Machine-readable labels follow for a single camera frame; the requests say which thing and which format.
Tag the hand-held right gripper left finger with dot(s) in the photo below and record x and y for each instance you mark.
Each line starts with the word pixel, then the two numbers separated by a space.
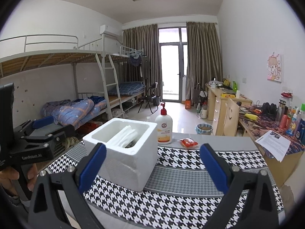
pixel 91 169

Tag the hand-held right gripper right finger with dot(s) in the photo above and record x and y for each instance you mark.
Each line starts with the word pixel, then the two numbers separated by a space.
pixel 214 169

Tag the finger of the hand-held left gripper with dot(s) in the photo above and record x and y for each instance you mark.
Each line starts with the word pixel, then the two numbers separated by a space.
pixel 43 122
pixel 64 132

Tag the white foam box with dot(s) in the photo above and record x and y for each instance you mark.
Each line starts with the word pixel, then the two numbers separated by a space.
pixel 124 169

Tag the white foam sheet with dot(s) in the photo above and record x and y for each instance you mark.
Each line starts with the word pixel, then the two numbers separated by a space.
pixel 124 136

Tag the person's left forearm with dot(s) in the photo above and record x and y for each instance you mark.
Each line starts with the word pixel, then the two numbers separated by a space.
pixel 12 200

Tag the person's left hand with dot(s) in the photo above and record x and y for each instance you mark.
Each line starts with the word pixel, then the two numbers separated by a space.
pixel 9 179

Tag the beige cloth bundle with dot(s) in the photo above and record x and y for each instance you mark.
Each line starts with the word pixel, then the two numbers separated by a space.
pixel 70 143

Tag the blue orange quilt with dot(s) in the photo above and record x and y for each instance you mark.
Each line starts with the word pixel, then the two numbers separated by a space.
pixel 73 109

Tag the red bag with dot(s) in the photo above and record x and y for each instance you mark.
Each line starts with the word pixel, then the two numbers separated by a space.
pixel 90 126

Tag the houndstooth grey tablecloth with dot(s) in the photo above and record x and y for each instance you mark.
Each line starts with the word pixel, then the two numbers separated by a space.
pixel 185 179

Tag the red snack packet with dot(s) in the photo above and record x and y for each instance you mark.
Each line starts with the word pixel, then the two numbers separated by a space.
pixel 188 143

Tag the round trash bin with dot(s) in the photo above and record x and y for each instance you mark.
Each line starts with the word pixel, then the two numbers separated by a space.
pixel 203 129

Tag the wooden smiley chair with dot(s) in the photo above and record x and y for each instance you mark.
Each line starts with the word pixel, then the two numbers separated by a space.
pixel 231 119

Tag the light wooden cabinet desk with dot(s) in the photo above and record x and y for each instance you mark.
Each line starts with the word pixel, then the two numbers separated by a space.
pixel 218 109

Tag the white lotion pump bottle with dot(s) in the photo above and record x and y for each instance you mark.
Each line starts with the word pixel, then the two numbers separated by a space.
pixel 163 131

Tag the yellow desk object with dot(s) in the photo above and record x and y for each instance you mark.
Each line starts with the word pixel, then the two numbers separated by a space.
pixel 251 116

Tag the white printed papers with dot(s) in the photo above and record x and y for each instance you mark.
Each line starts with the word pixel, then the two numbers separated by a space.
pixel 274 144

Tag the patterned desk cloth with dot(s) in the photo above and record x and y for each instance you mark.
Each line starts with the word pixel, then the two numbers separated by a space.
pixel 264 124

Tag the white metal bunk bed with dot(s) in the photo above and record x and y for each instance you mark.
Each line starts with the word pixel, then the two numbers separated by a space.
pixel 124 52
pixel 52 54

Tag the orange floor bottle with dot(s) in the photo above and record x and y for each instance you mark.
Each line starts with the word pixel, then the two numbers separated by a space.
pixel 188 104

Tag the blue plaid mattress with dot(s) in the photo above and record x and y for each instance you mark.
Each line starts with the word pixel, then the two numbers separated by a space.
pixel 128 88

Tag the black headphones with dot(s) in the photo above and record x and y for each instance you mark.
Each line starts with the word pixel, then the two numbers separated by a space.
pixel 269 108

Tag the row of toiletry bottles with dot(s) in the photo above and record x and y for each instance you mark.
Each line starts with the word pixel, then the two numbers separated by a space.
pixel 290 119

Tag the black folding chair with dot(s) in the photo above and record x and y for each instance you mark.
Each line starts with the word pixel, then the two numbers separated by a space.
pixel 149 95

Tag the hanging dark clothes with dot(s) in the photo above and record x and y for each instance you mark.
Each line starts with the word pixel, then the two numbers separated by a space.
pixel 138 62

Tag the brown curtain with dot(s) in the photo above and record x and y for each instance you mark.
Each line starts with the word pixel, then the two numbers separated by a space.
pixel 140 40
pixel 203 59

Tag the white air conditioner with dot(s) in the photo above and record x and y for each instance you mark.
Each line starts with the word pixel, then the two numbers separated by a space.
pixel 108 30

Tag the glass balcony door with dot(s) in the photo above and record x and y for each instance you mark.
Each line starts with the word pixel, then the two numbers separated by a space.
pixel 170 64

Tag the pink cartoon wall poster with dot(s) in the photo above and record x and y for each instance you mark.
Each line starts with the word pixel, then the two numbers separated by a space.
pixel 274 66

